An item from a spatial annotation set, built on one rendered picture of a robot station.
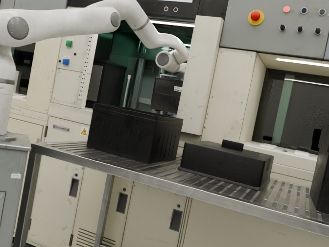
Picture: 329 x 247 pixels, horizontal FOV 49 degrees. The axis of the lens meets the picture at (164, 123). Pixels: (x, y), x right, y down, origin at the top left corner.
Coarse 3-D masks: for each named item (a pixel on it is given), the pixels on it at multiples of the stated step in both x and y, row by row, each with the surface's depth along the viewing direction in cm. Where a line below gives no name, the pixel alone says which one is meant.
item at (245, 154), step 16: (192, 144) 125; (208, 144) 135; (224, 144) 135; (240, 144) 132; (192, 160) 125; (208, 160) 123; (224, 160) 121; (240, 160) 119; (256, 160) 117; (272, 160) 137; (208, 176) 122; (224, 176) 121; (240, 176) 119; (256, 176) 117
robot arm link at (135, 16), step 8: (104, 0) 150; (112, 0) 149; (120, 0) 149; (128, 0) 150; (136, 0) 154; (120, 8) 149; (128, 8) 150; (136, 8) 153; (120, 16) 152; (128, 16) 153; (136, 16) 154; (144, 16) 157; (128, 24) 159; (136, 24) 157
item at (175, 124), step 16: (96, 112) 135; (112, 112) 132; (128, 112) 130; (144, 112) 158; (96, 128) 135; (112, 128) 132; (128, 128) 130; (144, 128) 127; (160, 128) 130; (176, 128) 144; (96, 144) 135; (112, 144) 132; (128, 144) 130; (144, 144) 127; (160, 144) 133; (176, 144) 148; (144, 160) 127; (160, 160) 136
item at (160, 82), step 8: (160, 80) 195; (168, 80) 194; (176, 80) 192; (160, 88) 196; (168, 88) 194; (176, 88) 192; (152, 96) 197; (160, 96) 196; (168, 96) 194; (176, 96) 192; (152, 104) 198; (160, 104) 196; (168, 104) 194; (176, 104) 192; (176, 112) 193
